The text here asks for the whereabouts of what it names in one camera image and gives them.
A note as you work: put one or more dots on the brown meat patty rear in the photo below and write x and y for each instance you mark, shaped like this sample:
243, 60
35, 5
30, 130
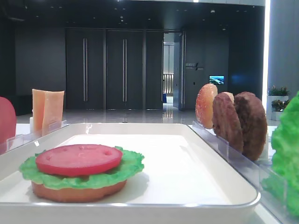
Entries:
253, 122

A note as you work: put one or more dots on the brown meat patty front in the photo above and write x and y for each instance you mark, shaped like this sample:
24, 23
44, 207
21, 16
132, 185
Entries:
225, 120

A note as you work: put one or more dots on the small wall screen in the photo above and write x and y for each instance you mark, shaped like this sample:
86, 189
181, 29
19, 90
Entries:
216, 80

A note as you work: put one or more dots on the clear acrylic rack left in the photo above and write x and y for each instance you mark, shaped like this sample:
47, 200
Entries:
22, 139

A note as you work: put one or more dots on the orange cheese slice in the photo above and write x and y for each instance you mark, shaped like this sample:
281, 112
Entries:
53, 111
38, 108

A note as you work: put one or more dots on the green lettuce in rack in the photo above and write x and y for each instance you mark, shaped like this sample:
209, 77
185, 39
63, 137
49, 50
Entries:
288, 151

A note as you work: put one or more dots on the red tomato slice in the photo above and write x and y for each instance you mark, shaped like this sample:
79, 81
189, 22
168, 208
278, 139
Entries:
7, 120
79, 160

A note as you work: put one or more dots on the brown meat patty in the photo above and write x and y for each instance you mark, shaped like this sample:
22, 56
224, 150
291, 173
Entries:
225, 120
253, 122

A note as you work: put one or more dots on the bread slice in rack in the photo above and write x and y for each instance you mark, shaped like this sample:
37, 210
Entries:
204, 105

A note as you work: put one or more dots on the dark double door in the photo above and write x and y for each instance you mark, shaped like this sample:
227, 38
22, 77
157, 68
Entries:
114, 69

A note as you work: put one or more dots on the orange cheese slice right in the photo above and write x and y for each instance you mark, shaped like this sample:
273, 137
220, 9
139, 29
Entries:
53, 111

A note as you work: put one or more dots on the red tomato slice rear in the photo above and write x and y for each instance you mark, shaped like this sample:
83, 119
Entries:
7, 120

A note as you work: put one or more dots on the green lettuce leaf on bread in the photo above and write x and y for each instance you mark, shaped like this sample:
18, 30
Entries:
130, 165

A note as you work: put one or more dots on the clear acrylic rack right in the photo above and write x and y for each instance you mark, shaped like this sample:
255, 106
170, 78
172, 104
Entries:
272, 209

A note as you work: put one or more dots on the red tomato slice front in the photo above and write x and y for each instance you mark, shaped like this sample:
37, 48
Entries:
79, 160

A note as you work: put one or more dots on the clear acrylic rack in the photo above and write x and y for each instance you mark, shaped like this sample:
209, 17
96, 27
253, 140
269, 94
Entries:
272, 209
22, 139

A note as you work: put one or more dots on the orange cheese slice left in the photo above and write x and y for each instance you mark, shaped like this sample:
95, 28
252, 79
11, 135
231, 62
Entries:
38, 108

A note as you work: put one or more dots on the white rectangular tray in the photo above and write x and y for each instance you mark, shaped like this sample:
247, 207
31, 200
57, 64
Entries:
184, 180

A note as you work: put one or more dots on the bottom bread slice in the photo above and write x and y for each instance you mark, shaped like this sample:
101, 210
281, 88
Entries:
71, 195

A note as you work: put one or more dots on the potted plants white planter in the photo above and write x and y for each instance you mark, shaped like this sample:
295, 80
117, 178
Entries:
277, 100

